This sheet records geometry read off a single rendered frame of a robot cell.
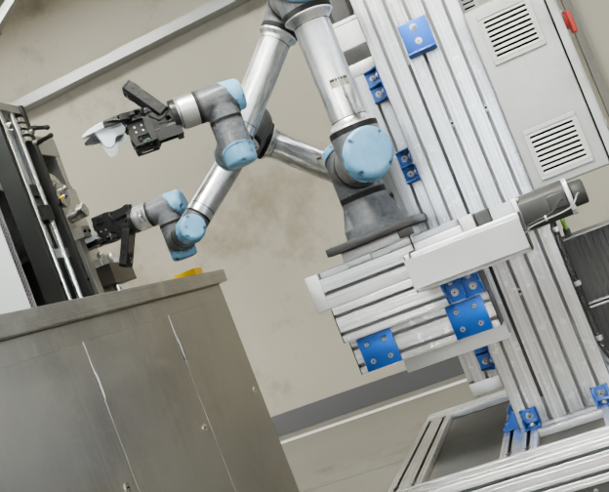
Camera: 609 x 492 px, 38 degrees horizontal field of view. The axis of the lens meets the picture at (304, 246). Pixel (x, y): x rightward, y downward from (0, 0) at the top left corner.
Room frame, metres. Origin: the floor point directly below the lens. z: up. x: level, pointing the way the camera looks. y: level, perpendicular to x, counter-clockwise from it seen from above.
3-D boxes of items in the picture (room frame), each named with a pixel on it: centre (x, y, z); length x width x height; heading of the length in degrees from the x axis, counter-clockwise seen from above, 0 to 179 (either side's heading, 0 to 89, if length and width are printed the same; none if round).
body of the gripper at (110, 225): (2.52, 0.48, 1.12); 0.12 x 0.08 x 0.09; 79
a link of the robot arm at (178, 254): (2.47, 0.32, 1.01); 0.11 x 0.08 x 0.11; 23
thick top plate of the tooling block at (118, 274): (2.69, 0.73, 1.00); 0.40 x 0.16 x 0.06; 79
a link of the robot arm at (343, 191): (2.12, -0.18, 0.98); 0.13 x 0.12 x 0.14; 10
